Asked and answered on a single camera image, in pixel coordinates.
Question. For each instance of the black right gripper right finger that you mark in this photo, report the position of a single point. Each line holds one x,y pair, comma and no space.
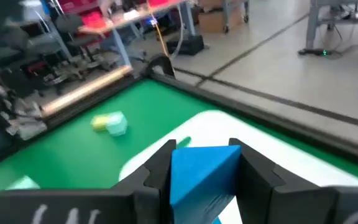
266,193

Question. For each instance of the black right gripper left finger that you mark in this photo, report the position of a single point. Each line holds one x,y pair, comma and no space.
154,186

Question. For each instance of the blue triangular block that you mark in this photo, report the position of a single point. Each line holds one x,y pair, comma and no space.
200,177

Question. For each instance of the mint hexagonal block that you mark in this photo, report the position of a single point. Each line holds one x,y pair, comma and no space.
117,124

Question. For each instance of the white plastic bin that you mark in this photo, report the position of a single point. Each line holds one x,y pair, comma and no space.
228,127

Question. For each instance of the yellow cube block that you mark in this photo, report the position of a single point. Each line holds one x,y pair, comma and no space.
99,122

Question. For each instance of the wooden table board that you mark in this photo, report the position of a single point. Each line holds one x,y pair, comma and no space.
85,90

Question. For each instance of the black floor box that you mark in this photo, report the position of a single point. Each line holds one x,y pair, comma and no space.
186,45

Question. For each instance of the black power strip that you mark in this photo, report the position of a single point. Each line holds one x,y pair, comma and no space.
314,52

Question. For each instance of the black office chair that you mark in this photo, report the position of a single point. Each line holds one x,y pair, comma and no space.
73,31

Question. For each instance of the red storage bin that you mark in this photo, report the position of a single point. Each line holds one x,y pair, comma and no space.
93,20

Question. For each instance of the cardboard box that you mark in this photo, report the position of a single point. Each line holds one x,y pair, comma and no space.
216,18

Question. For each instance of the person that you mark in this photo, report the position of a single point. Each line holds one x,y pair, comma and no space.
106,6

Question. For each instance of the metal mounting bracket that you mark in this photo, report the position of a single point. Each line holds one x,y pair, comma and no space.
26,124

